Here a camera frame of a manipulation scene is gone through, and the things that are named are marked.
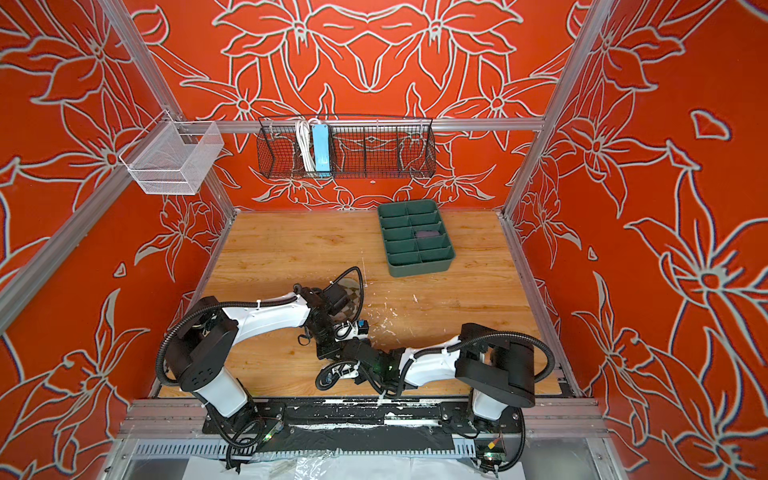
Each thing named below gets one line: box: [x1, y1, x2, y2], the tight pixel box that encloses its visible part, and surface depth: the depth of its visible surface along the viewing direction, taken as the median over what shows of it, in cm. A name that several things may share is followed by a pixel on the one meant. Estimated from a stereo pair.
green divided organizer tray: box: [378, 199, 456, 278], surface depth 108 cm
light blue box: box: [312, 124, 331, 177], surface depth 91 cm
